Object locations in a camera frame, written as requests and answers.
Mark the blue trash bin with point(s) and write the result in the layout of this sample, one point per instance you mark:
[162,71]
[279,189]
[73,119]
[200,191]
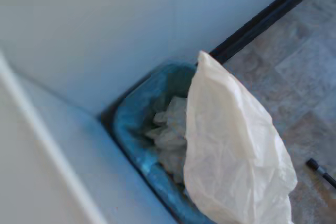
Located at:
[131,132]

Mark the white tissue pile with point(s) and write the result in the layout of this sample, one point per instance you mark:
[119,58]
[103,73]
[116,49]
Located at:
[170,129]

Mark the grey vanity cabinet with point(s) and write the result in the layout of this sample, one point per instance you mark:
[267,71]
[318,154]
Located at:
[105,171]

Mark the dark trash bin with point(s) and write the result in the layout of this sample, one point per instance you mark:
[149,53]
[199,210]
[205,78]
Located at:
[106,119]

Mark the black baseboard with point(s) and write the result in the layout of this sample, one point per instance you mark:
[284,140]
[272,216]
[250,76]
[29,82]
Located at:
[270,14]

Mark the white sink countertop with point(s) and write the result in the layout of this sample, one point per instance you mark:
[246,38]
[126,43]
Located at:
[23,161]

